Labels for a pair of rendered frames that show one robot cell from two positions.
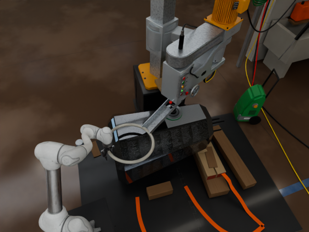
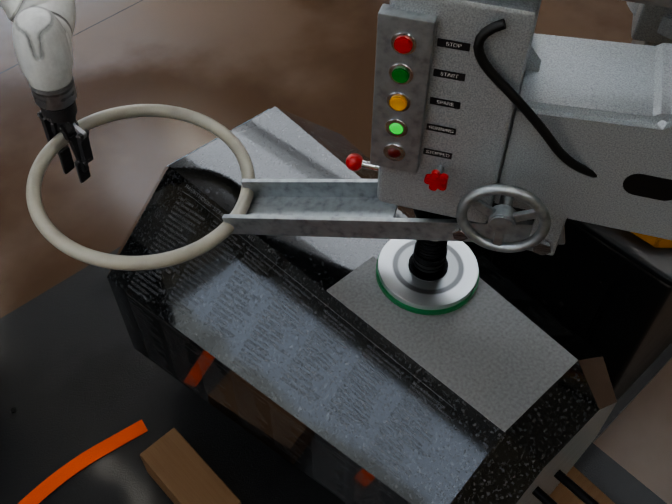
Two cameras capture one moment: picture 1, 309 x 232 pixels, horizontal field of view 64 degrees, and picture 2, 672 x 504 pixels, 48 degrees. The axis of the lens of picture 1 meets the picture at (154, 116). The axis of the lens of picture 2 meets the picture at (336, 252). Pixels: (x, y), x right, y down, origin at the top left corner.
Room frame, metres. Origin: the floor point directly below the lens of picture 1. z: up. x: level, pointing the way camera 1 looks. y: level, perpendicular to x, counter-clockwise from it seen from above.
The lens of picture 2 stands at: (1.23, -1.01, 2.08)
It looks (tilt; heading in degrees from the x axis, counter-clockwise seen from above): 50 degrees down; 64
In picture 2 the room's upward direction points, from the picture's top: straight up
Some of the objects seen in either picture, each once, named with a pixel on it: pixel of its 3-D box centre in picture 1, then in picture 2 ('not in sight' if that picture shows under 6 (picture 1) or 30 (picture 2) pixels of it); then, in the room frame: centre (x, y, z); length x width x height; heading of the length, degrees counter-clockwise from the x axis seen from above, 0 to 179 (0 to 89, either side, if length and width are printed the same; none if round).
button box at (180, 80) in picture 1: (181, 85); (400, 95); (1.71, -0.24, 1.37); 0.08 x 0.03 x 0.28; 138
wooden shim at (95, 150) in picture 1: (94, 148); not in sight; (1.82, 0.81, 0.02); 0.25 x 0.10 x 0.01; 27
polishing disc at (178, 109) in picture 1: (172, 112); (427, 267); (1.84, -0.20, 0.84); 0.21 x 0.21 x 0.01
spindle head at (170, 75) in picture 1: (181, 76); (505, 95); (1.90, -0.26, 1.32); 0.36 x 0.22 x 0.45; 138
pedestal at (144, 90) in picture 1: (158, 94); (596, 246); (2.57, -0.05, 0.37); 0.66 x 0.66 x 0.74; 17
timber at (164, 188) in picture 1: (159, 190); (192, 485); (1.23, -0.10, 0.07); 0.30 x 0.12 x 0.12; 108
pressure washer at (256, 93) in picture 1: (254, 96); not in sight; (2.53, -1.42, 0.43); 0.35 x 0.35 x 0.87; 2
